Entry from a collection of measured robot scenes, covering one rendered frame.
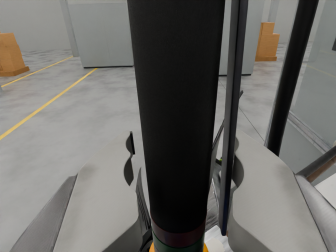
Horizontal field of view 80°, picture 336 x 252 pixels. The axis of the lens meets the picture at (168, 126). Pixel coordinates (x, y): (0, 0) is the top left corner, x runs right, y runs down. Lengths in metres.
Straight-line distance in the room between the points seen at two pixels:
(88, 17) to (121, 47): 1.29
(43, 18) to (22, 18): 1.15
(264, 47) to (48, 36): 11.17
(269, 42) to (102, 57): 5.81
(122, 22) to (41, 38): 7.73
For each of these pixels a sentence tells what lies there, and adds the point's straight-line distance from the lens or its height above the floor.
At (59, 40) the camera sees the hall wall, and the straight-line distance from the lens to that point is 13.86.
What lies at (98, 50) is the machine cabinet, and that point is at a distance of 7.66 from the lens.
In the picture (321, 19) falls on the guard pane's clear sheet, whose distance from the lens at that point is 1.35.
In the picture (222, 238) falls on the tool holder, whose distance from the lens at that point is 0.21.
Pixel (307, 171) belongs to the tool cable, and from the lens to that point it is 0.29.
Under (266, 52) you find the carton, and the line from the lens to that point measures 8.45.
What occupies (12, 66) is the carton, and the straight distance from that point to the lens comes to 8.38.
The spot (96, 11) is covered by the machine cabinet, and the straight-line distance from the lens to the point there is 7.56.
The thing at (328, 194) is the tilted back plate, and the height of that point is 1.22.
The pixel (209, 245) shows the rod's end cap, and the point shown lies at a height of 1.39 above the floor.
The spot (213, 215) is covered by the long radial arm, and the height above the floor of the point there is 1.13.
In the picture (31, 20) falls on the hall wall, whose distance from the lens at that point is 14.43.
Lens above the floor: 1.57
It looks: 29 degrees down
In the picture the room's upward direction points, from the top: 2 degrees counter-clockwise
